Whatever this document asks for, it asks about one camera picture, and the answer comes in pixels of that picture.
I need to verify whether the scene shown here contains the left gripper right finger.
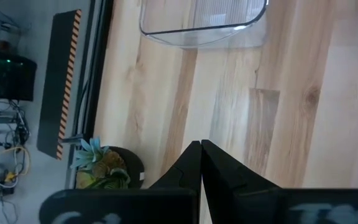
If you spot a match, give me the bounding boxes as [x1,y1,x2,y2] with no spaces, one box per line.
[201,139,281,224]

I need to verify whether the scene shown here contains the yellow cable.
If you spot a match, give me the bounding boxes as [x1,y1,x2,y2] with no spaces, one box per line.
[0,145,31,184]

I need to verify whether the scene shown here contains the small succulent in dark pot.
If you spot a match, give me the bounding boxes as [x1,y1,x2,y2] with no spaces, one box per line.
[69,136,145,190]

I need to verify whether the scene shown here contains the black mat with hazard stripes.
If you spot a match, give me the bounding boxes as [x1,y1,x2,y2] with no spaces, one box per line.
[36,9,83,161]

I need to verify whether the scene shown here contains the clear plastic basket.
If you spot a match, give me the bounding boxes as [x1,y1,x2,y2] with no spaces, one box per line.
[139,0,269,50]

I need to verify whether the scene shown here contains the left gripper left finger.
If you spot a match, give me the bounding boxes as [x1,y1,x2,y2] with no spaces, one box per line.
[149,140,203,191]

